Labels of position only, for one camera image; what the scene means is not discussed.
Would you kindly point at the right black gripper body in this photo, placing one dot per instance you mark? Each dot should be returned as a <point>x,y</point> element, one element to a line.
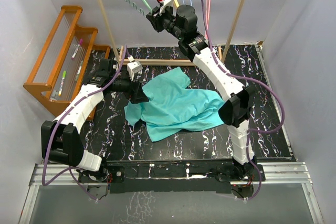
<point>168,20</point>

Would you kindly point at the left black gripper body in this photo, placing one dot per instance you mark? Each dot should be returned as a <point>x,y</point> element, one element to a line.
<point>123,85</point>

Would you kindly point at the teal t shirt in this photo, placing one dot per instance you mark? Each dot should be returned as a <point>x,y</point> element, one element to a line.
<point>172,106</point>

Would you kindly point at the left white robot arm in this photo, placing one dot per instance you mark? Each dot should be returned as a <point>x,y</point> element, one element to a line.
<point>60,138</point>

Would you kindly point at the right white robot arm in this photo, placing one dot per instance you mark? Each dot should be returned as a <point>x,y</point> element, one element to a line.
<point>238,99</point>

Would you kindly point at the dark green marker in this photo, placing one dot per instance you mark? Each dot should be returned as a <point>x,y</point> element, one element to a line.
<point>78,71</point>

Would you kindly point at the orange wooden tiered rack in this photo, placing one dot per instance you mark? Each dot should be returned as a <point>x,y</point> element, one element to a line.
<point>55,57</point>

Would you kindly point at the green cap marker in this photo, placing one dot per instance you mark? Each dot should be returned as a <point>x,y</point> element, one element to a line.
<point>62,83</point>

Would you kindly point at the purple cap marker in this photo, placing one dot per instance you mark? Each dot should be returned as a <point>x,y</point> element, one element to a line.
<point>76,49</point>

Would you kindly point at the grey small block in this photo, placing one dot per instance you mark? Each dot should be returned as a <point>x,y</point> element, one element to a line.
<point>55,96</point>

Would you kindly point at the wooden clothes rack frame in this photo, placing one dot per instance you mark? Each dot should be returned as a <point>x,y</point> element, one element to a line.
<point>171,62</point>

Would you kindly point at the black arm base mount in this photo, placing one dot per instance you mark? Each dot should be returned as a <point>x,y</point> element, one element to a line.
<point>166,176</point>

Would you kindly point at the aluminium rail frame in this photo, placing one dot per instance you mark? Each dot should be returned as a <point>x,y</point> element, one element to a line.
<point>152,196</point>

